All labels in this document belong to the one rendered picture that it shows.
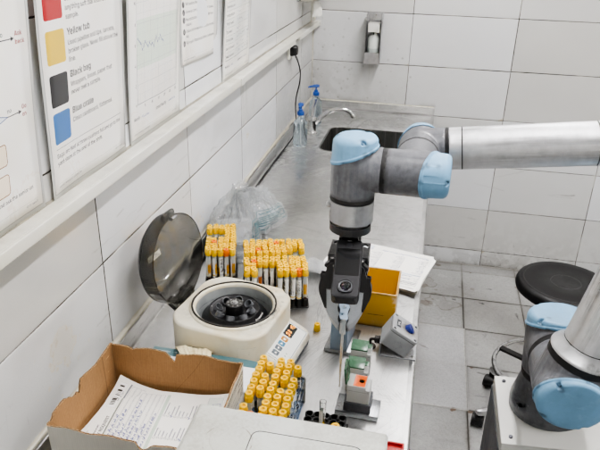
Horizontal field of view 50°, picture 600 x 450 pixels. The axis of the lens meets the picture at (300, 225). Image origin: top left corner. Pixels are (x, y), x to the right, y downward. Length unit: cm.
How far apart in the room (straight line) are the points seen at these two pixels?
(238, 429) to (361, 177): 42
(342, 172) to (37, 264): 56
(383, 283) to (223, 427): 91
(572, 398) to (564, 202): 269
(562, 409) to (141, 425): 76
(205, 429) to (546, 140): 71
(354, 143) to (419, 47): 253
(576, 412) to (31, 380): 95
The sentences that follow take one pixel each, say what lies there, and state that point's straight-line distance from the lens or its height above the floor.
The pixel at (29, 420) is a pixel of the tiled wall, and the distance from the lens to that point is 130.
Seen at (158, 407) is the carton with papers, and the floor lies 94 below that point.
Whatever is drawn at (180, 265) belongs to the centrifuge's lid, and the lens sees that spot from 163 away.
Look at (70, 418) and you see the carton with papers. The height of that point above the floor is 98.
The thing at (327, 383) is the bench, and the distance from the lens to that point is 147.
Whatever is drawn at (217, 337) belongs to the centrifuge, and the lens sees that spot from 143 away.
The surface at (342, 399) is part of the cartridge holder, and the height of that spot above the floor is 89.
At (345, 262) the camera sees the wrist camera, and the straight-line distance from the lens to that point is 107.
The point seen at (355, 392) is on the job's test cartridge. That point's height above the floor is 94.
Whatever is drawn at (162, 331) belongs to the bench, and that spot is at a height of 87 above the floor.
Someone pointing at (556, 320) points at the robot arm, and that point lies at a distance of 130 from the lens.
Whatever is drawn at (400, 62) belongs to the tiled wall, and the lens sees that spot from 354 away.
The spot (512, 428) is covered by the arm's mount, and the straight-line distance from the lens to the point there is 140.
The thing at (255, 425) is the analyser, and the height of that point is 118.
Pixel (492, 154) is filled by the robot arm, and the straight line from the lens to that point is 114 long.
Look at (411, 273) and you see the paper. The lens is 189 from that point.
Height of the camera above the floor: 180
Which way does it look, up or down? 25 degrees down
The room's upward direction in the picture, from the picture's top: 1 degrees clockwise
